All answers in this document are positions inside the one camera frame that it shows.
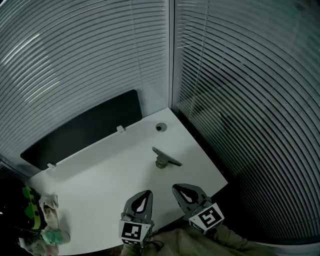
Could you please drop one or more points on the beige cloth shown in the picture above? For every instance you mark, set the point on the beige cloth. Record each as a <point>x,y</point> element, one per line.
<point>51,207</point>

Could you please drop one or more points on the dark window blind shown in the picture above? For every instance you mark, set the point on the dark window blind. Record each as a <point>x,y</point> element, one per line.
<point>250,100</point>

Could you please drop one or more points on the black desk divider panel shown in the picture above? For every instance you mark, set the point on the black desk divider panel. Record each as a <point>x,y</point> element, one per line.
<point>87,130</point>

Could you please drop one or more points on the grey metal bracket part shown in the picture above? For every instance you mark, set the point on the grey metal bracket part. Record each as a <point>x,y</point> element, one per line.
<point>163,158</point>

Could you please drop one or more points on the black bag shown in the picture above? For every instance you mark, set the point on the black bag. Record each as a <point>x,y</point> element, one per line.
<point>12,207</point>

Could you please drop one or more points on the teal crumpled item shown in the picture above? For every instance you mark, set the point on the teal crumpled item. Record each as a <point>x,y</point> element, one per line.
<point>51,237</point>

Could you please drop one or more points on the green and black patterned item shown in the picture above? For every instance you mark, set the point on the green and black patterned item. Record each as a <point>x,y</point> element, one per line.
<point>32,207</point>

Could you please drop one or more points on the white window ledge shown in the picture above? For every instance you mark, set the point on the white window ledge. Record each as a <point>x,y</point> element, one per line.
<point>295,248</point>

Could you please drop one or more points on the person's right forearm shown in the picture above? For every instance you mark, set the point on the person's right forearm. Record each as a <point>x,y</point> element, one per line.
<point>237,243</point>

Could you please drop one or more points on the person's beige jacket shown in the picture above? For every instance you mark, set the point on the person's beige jacket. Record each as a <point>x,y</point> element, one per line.
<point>185,240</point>

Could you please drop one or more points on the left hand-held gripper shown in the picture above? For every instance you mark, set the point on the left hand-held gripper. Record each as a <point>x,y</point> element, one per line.
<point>131,231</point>

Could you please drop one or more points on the person's left forearm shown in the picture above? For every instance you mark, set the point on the person's left forearm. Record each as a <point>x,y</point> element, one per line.
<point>132,251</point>

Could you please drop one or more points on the white divider bracket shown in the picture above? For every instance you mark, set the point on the white divider bracket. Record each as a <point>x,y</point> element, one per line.
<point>120,129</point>
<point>51,166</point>

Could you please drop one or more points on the wide window blind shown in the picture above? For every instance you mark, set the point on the wide window blind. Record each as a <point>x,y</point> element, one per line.
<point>75,55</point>

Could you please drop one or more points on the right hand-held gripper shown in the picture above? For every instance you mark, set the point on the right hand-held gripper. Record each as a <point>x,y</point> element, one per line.
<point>207,217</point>

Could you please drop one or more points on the grey window frame post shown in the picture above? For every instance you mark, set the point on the grey window frame post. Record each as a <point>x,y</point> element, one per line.
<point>171,50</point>

